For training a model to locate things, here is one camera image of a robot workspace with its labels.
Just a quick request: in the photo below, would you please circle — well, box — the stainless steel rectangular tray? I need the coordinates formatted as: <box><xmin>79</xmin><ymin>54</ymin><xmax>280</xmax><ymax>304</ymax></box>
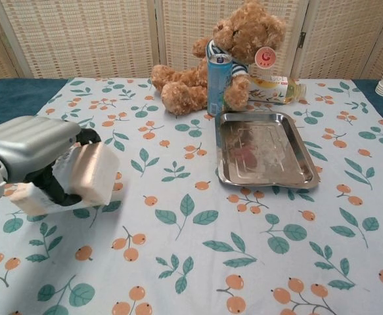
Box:
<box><xmin>216</xmin><ymin>111</ymin><xmax>321</xmax><ymax>190</ymax></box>

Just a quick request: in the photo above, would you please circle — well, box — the round pink paper tag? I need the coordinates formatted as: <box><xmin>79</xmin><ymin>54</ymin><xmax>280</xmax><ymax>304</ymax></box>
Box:
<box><xmin>254</xmin><ymin>45</ymin><xmax>277</xmax><ymax>70</ymax></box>

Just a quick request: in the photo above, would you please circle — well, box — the teal plush table cover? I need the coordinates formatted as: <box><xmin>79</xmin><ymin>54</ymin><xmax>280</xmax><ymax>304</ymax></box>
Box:
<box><xmin>0</xmin><ymin>77</ymin><xmax>383</xmax><ymax>135</ymax></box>

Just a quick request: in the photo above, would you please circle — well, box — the floral fruit print tablecloth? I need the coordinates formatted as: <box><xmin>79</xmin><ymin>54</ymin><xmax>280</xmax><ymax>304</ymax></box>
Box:
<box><xmin>0</xmin><ymin>77</ymin><xmax>383</xmax><ymax>315</ymax></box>

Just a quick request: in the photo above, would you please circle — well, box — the light blue drink can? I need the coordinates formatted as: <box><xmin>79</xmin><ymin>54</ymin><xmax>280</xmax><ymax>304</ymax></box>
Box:
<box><xmin>206</xmin><ymin>54</ymin><xmax>233</xmax><ymax>117</ymax></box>

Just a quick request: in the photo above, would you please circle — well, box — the white beige Face tissue pack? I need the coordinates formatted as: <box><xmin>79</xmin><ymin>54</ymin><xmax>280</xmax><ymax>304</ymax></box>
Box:
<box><xmin>10</xmin><ymin>142</ymin><xmax>120</xmax><ymax>217</ymax></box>

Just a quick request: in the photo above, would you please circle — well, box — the brown plush teddy bear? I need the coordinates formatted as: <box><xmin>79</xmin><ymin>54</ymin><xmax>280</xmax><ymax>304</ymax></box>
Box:
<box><xmin>150</xmin><ymin>0</ymin><xmax>288</xmax><ymax>117</ymax></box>

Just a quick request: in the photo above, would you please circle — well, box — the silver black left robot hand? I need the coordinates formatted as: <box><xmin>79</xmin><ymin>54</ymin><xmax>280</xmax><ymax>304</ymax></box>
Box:
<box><xmin>0</xmin><ymin>116</ymin><xmax>102</xmax><ymax>207</ymax></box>

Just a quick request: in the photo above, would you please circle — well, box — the yellow drink plastic bottle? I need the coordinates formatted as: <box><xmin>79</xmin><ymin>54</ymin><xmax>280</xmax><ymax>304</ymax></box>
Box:
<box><xmin>248</xmin><ymin>74</ymin><xmax>308</xmax><ymax>106</ymax></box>

